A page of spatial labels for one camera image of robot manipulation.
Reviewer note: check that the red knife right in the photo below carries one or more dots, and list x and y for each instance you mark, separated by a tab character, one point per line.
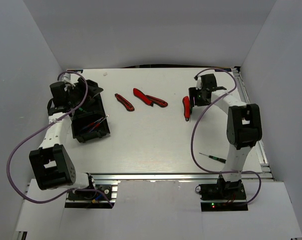
186	107

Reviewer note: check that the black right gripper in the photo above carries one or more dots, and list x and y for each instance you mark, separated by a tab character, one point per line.
193	93

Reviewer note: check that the red black utility knife left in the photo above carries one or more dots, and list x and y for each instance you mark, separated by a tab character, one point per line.
128	106

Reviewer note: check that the blue label corner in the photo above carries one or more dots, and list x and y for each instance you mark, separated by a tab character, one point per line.
80	71
223	70

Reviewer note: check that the red folding knife centre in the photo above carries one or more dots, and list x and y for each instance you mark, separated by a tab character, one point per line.
140	95

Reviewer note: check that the black compartment tool bin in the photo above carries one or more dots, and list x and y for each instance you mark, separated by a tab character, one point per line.
79	121

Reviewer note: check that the green black screwdriver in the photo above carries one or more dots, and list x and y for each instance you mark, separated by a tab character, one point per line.
221	160
190	113
83	111

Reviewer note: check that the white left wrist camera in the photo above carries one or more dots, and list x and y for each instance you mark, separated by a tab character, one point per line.
66	80

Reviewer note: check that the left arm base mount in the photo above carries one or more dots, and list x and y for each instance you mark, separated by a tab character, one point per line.
100	194

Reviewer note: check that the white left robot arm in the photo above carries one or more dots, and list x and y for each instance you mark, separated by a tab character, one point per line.
76	108

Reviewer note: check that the green black screwdriver front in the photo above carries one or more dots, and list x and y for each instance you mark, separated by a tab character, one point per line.
221	160

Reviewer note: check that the blue label right corner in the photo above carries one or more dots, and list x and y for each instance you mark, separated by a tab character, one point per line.
223	70

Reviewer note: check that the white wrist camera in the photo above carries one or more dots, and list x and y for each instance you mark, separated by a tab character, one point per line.
66	80
198	82

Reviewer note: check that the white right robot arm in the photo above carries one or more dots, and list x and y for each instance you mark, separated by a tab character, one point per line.
243	129

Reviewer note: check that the blue label left corner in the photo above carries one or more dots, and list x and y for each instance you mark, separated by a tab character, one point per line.
80	71

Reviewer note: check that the small blue handle screwdriver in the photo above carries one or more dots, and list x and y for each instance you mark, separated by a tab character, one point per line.
94	127

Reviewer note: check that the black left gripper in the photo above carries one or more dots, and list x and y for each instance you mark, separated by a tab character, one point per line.
92	91

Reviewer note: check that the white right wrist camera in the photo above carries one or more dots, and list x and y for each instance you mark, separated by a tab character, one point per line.
198	82

